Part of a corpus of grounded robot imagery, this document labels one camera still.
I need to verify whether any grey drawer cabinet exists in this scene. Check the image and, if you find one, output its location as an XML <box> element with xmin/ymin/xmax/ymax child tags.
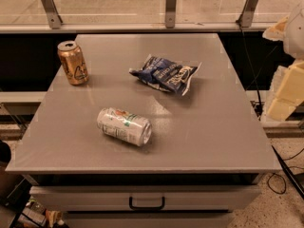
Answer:
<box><xmin>30</xmin><ymin>184</ymin><xmax>260</xmax><ymax>228</ymax></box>

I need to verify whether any gold soda can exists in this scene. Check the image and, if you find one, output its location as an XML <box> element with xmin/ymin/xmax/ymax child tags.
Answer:
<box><xmin>57</xmin><ymin>41</ymin><xmax>89</xmax><ymax>86</ymax></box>

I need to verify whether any silver 7up can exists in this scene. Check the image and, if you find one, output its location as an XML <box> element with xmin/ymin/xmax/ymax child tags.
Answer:
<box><xmin>97</xmin><ymin>107</ymin><xmax>152</xmax><ymax>146</ymax></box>

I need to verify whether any black cable on floor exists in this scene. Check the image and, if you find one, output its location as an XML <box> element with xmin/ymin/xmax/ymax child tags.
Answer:
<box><xmin>266</xmin><ymin>145</ymin><xmax>304</xmax><ymax>201</ymax></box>

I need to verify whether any right metal window bracket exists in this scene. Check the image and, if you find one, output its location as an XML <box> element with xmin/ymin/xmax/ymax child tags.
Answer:
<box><xmin>237</xmin><ymin>0</ymin><xmax>259</xmax><ymax>28</ymax></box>

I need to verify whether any middle metal window bracket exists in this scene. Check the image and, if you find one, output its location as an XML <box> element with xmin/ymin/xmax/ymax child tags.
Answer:
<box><xmin>164</xmin><ymin>0</ymin><xmax>177</xmax><ymax>29</ymax></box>

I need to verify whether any black cable on wall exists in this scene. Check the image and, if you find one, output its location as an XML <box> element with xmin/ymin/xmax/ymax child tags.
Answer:
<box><xmin>236</xmin><ymin>20</ymin><xmax>279</xmax><ymax>117</ymax></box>

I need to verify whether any black drawer handle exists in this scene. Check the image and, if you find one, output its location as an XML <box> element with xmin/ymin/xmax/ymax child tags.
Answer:
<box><xmin>128</xmin><ymin>197</ymin><xmax>166</xmax><ymax>212</ymax></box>

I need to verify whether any blue chip bag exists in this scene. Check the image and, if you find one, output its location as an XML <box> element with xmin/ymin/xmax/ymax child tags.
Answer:
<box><xmin>129</xmin><ymin>54</ymin><xmax>201</xmax><ymax>96</ymax></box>

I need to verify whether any metal window bracket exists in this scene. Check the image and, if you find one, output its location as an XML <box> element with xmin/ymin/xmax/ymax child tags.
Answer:
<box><xmin>164</xmin><ymin>0</ymin><xmax>177</xmax><ymax>29</ymax></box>
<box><xmin>237</xmin><ymin>0</ymin><xmax>259</xmax><ymax>28</ymax></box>
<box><xmin>41</xmin><ymin>0</ymin><xmax>63</xmax><ymax>29</ymax></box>

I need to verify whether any clutter under table left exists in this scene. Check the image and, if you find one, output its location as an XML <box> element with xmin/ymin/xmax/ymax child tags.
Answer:
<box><xmin>0</xmin><ymin>141</ymin><xmax>69</xmax><ymax>228</ymax></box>

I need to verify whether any left metal window bracket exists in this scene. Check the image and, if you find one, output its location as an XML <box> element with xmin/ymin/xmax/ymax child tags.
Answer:
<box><xmin>41</xmin><ymin>0</ymin><xmax>63</xmax><ymax>29</ymax></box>

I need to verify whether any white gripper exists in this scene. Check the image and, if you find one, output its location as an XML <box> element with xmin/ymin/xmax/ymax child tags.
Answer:
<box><xmin>262</xmin><ymin>3</ymin><xmax>304</xmax><ymax>121</ymax></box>

